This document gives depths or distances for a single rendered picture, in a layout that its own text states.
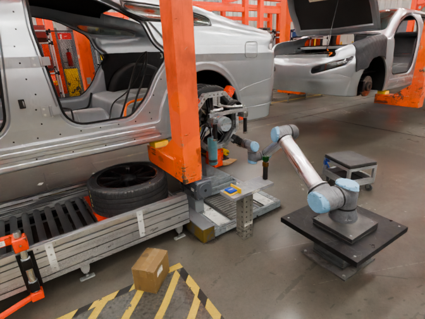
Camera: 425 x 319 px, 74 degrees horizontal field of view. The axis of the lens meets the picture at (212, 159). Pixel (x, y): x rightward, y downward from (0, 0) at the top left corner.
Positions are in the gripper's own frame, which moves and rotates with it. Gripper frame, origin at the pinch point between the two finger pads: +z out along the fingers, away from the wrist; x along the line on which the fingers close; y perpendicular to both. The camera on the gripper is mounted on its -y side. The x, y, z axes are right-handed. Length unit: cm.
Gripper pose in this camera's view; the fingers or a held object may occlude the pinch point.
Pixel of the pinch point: (229, 137)
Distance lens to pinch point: 292.1
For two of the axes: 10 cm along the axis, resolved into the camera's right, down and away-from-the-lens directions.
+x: 5.5, -8.3, 1.2
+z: -5.8, -2.7, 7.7
